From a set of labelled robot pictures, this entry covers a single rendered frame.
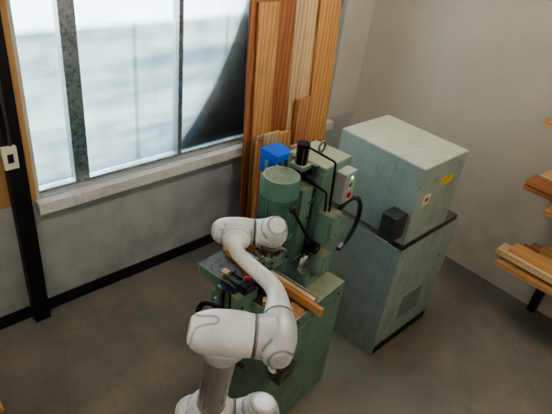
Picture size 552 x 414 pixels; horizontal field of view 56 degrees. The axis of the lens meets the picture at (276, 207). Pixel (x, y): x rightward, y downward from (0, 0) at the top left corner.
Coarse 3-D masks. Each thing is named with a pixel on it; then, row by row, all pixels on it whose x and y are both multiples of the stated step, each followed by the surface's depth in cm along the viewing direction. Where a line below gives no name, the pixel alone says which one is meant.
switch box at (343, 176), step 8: (344, 168) 242; (352, 168) 243; (336, 176) 240; (344, 176) 237; (336, 184) 242; (344, 184) 239; (352, 184) 245; (336, 192) 244; (344, 192) 242; (352, 192) 249; (336, 200) 245; (344, 200) 246
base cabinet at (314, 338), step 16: (336, 304) 284; (320, 320) 276; (304, 336) 267; (320, 336) 287; (304, 352) 278; (320, 352) 299; (240, 368) 271; (256, 368) 261; (304, 368) 289; (320, 368) 312; (240, 384) 276; (256, 384) 266; (272, 384) 262; (288, 384) 280; (304, 384) 301; (288, 400) 291
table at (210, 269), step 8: (216, 256) 269; (224, 256) 269; (200, 264) 262; (208, 264) 262; (216, 264) 263; (224, 264) 264; (232, 264) 264; (200, 272) 263; (208, 272) 259; (216, 272) 258; (240, 272) 260; (216, 280) 257; (216, 296) 248; (264, 296) 247; (256, 304) 242; (256, 312) 244; (304, 312) 241; (312, 312) 247; (296, 320) 236; (304, 320) 243
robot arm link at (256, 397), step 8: (256, 392) 196; (264, 392) 197; (240, 400) 196; (248, 400) 192; (256, 400) 191; (264, 400) 193; (272, 400) 193; (240, 408) 192; (248, 408) 189; (256, 408) 189; (264, 408) 189; (272, 408) 190
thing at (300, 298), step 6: (228, 252) 268; (282, 282) 251; (288, 288) 248; (288, 294) 249; (294, 294) 246; (300, 294) 245; (300, 300) 245; (306, 300) 242; (306, 306) 243; (312, 306) 241; (318, 306) 240; (318, 312) 239
